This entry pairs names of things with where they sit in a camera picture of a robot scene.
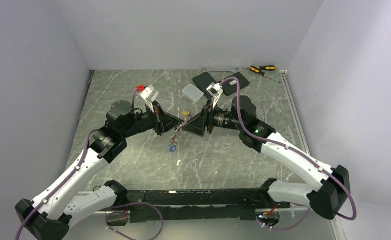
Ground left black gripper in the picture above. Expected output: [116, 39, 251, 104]
[121, 100, 183, 139]

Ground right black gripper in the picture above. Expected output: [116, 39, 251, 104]
[182, 98, 245, 137]

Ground silver disc keyring with keys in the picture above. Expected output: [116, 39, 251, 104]
[168, 111, 191, 153]

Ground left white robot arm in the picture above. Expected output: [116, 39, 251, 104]
[15, 100, 182, 240]

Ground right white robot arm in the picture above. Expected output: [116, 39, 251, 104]
[183, 96, 353, 220]

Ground silver wrench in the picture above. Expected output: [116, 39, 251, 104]
[263, 107, 270, 123]

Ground yellow black screwdriver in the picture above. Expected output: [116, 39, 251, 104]
[244, 65, 277, 72]
[250, 68, 281, 83]

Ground white network switch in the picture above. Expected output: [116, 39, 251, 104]
[182, 84, 204, 103]

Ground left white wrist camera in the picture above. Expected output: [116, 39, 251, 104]
[138, 85, 160, 106]

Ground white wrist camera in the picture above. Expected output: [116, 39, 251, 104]
[138, 85, 160, 106]
[206, 83, 223, 109]

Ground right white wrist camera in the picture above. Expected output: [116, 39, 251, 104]
[206, 83, 223, 109]

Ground black network switch large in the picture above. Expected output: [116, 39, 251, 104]
[192, 72, 217, 100]

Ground black network switch small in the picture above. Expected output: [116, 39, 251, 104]
[221, 72, 250, 97]

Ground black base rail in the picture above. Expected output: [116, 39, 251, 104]
[102, 180, 292, 223]

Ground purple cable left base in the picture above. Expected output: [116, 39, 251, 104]
[104, 201, 165, 240]

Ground purple cable base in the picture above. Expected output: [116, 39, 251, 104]
[258, 202, 358, 232]
[104, 201, 165, 240]

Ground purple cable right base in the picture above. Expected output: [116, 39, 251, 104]
[258, 202, 358, 232]

